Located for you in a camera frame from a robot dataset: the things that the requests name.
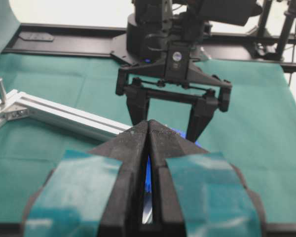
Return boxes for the black stand poles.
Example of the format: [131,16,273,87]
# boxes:
[250,0,296,61]

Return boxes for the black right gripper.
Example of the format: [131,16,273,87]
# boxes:
[115,42,232,142]

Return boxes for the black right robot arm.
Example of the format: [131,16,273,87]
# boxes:
[111,0,262,142]

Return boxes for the square aluminium extrusion frame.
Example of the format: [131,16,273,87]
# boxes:
[0,89,130,141]

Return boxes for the steel shaft top corner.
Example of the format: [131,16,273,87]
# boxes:
[0,78,7,104]

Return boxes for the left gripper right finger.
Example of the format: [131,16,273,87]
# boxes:
[148,120,266,237]

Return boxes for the blue plastic gear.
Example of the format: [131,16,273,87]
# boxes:
[144,128,203,193]

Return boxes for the green table cloth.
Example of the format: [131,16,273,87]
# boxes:
[0,0,296,223]

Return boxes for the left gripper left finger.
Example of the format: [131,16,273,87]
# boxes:
[23,121,148,237]

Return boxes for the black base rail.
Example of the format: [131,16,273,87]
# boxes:
[2,22,296,72]

